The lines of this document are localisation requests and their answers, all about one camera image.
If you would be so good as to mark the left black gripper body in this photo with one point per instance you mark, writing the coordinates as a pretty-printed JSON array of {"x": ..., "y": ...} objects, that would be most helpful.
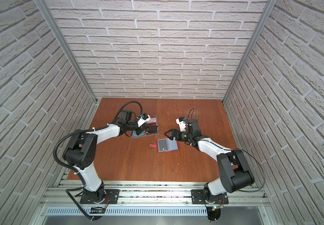
[{"x": 134, "y": 126}]

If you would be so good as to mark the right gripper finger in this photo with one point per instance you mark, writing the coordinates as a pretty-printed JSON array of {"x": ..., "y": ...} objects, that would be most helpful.
[
  {"x": 171, "y": 132},
  {"x": 174, "y": 138}
]

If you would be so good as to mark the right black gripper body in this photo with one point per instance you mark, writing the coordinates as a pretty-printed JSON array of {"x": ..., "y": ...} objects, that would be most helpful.
[{"x": 183, "y": 136}]

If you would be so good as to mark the red leather card holder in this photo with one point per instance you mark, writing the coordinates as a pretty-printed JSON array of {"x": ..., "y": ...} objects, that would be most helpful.
[{"x": 172, "y": 145}]

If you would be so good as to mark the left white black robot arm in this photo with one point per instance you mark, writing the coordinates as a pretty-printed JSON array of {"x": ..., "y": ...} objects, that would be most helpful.
[{"x": 81, "y": 150}]

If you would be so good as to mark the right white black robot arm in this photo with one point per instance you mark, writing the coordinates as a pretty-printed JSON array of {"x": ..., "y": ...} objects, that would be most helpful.
[{"x": 234, "y": 170}]

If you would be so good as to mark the clear acrylic card organizer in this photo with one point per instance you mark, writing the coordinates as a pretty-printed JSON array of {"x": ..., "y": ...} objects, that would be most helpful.
[{"x": 144, "y": 133}]

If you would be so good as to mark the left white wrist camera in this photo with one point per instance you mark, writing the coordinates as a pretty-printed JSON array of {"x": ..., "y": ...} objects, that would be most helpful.
[{"x": 142, "y": 119}]

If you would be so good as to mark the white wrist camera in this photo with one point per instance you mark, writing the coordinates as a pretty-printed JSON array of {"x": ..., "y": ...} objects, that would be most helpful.
[
  {"x": 181, "y": 125},
  {"x": 142, "y": 119}
]

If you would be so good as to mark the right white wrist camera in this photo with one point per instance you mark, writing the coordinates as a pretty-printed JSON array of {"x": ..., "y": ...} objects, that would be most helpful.
[{"x": 181, "y": 125}]

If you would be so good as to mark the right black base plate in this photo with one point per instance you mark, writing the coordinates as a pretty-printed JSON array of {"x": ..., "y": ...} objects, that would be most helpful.
[{"x": 202, "y": 196}]

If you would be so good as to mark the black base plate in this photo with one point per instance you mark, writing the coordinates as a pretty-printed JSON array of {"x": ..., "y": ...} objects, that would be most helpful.
[
  {"x": 101, "y": 196},
  {"x": 202, "y": 196}
]

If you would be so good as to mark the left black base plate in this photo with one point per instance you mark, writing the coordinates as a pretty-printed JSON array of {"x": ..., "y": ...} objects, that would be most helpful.
[{"x": 101, "y": 196}]

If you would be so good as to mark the aluminium mounting rail frame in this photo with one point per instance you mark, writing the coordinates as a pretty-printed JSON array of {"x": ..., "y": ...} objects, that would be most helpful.
[{"x": 128, "y": 198}]

